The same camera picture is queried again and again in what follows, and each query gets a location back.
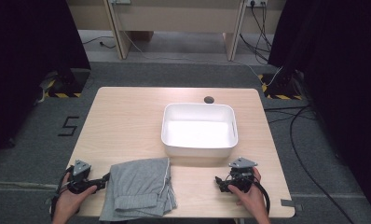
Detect beige wooden desk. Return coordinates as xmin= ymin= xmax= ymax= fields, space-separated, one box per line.
xmin=65 ymin=0 xmax=288 ymax=62

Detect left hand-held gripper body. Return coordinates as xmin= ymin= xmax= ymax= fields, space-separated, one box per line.
xmin=67 ymin=159 xmax=107 ymax=196

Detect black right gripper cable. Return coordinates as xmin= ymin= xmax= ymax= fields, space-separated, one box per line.
xmin=252 ymin=180 xmax=271 ymax=217

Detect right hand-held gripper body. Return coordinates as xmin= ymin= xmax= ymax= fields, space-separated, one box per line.
xmin=224 ymin=157 xmax=258 ymax=192

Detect long black floor cable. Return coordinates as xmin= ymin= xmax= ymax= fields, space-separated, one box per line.
xmin=263 ymin=105 xmax=357 ymax=224

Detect short black floor cable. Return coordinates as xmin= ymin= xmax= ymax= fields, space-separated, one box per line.
xmin=81 ymin=35 xmax=117 ymax=49

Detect grey pants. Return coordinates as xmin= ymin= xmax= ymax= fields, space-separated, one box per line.
xmin=99 ymin=157 xmax=178 ymax=222

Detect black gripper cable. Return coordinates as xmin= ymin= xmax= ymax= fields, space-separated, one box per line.
xmin=252 ymin=180 xmax=271 ymax=217
xmin=49 ymin=165 xmax=75 ymax=220

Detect stand base with striped tape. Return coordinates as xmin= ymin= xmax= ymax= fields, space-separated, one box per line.
xmin=257 ymin=72 xmax=305 ymax=101
xmin=37 ymin=68 xmax=92 ymax=99

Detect person's left hand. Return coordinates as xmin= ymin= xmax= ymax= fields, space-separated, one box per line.
xmin=51 ymin=172 xmax=98 ymax=224

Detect bundle of black cables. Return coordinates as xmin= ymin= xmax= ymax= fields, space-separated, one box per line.
xmin=239 ymin=2 xmax=274 ymax=64

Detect person's right hand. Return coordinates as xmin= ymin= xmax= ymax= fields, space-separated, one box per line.
xmin=228 ymin=167 xmax=272 ymax=224

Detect white wall socket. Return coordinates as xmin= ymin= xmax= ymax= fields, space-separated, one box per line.
xmin=245 ymin=0 xmax=268 ymax=8

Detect grey tape strip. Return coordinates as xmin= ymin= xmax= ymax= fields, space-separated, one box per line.
xmin=280 ymin=198 xmax=303 ymax=213

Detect white plastic bin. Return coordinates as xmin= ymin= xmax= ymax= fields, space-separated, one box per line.
xmin=160 ymin=103 xmax=239 ymax=159

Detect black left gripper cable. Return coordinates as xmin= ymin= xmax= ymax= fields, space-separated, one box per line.
xmin=49 ymin=165 xmax=75 ymax=220

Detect black curtain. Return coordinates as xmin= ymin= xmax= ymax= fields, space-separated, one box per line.
xmin=0 ymin=0 xmax=91 ymax=164
xmin=267 ymin=0 xmax=371 ymax=216

